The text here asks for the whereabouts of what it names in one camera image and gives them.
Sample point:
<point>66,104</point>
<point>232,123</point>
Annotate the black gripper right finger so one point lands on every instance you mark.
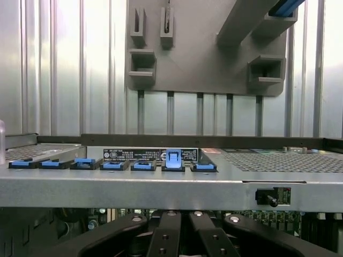
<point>211,235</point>

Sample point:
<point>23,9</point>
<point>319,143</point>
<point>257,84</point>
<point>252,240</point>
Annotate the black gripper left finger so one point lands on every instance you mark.
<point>163,235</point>

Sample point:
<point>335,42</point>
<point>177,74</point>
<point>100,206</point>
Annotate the grey printed parts rack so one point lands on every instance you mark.
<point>203,67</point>

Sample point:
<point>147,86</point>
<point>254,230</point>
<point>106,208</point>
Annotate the black open PC case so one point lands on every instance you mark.
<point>134,187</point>

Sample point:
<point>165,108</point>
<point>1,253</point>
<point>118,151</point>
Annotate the green motherboard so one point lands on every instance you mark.
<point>268,215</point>

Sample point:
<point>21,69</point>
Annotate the hard disk with blue bracket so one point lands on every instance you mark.
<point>284,8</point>

